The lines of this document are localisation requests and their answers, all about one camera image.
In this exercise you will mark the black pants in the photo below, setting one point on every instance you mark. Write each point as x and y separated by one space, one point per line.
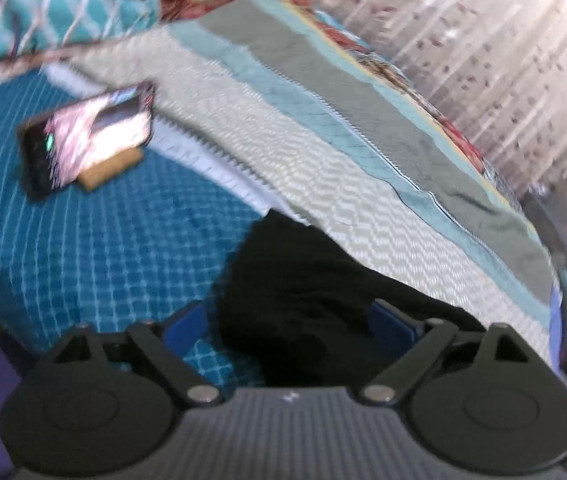
313 305

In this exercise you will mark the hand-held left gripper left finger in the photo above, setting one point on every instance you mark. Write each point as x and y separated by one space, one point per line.
189 324

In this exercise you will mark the wooden phone stand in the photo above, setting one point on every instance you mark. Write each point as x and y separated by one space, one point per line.
111 167

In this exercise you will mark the white and grey striped blanket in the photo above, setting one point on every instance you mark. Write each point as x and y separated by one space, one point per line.
363 160

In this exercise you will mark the patterned white curtain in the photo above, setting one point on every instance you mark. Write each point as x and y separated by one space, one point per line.
488 50

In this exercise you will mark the blue checked bedsheet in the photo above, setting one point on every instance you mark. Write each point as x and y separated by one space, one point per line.
98 240

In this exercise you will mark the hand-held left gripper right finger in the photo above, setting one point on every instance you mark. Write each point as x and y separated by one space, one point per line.
394 321

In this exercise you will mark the smartphone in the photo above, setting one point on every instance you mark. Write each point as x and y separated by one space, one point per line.
88 139

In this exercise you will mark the teal patterned pillow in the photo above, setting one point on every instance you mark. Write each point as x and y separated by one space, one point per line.
43 10

